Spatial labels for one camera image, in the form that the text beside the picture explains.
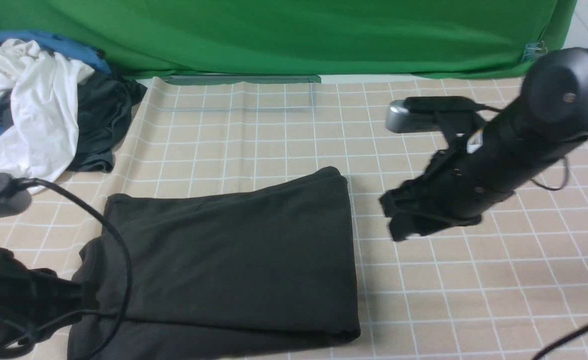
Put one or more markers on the dark teal garment in pile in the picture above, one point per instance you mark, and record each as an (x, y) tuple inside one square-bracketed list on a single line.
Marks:
[(104, 115)]

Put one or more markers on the binder clip on backdrop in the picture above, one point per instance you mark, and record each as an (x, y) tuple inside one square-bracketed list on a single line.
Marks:
[(534, 51)]

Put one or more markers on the white garment in pile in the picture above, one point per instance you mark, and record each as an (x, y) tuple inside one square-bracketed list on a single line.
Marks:
[(43, 99)]

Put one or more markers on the beige checkered table mat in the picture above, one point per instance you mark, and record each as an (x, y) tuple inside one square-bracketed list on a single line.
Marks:
[(499, 291)]

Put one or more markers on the green backdrop cloth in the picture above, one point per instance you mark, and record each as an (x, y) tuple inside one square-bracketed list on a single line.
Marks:
[(464, 39)]

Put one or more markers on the blue garment in pile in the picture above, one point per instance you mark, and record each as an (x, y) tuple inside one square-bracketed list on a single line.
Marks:
[(70, 48)]

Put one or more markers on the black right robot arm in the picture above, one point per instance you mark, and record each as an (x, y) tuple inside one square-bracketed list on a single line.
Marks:
[(554, 92)]

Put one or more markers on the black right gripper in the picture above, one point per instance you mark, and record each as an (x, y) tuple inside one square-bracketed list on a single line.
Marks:
[(512, 152)]

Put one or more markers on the gray metal bar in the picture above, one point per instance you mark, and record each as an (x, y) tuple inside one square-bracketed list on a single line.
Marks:
[(229, 79)]

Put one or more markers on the dark gray long-sleeved shirt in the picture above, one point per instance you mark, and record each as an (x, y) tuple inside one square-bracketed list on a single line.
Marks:
[(238, 274)]

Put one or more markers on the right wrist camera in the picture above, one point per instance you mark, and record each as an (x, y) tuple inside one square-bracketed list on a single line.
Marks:
[(451, 115)]

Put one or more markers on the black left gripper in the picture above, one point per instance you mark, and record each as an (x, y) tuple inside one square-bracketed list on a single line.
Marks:
[(34, 304)]

